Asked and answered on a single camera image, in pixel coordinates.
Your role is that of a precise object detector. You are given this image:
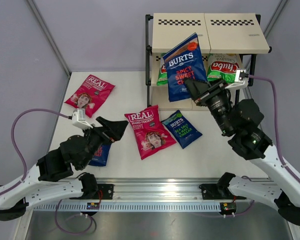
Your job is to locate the blue Burts chilli bag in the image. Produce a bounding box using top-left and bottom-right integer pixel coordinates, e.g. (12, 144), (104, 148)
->
(162, 33), (207, 102)
(89, 144), (111, 167)

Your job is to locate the green Chuba bag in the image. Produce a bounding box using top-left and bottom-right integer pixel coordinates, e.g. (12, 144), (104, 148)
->
(206, 53), (240, 84)
(156, 53), (168, 86)

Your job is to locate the blue Burts sea salt bag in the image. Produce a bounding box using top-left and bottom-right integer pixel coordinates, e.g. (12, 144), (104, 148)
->
(161, 110), (203, 149)

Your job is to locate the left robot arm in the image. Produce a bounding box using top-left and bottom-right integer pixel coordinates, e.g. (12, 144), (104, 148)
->
(0, 114), (128, 221)

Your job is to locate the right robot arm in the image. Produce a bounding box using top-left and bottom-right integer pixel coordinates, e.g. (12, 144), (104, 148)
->
(185, 78), (300, 226)

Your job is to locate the pink Real chips bag centre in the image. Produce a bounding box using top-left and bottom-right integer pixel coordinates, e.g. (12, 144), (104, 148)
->
(124, 105), (177, 160)

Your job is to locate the pink real chips bag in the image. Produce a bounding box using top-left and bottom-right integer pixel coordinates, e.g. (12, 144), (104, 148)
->
(64, 74), (115, 118)
(124, 105), (177, 160)

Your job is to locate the pink Real chips bag far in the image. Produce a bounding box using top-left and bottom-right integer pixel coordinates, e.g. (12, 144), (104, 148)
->
(64, 74), (115, 118)

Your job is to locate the beige three-tier shelf rack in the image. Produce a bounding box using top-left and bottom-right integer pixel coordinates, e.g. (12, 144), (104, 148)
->
(145, 13), (272, 111)

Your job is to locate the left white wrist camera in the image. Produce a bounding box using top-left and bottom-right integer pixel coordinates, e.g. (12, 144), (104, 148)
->
(71, 108), (93, 131)

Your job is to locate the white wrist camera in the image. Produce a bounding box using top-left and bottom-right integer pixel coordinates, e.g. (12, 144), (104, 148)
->
(71, 108), (93, 131)
(225, 68), (249, 91)

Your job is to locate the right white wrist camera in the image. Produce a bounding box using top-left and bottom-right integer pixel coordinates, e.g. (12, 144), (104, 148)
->
(225, 68), (249, 91)

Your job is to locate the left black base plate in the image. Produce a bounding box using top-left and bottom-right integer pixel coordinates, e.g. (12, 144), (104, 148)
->
(90, 183), (114, 201)

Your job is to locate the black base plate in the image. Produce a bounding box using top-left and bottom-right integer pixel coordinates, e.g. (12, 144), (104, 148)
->
(198, 183), (247, 200)
(90, 183), (114, 201)

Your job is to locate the aluminium mounting rail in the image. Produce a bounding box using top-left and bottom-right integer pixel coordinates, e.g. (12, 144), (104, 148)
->
(22, 177), (296, 203)

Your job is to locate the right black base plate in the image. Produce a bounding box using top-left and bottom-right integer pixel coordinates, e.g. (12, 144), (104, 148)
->
(198, 183), (247, 200)

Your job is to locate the white slotted cable duct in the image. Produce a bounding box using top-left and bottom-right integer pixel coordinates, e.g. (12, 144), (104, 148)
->
(39, 201), (223, 213)

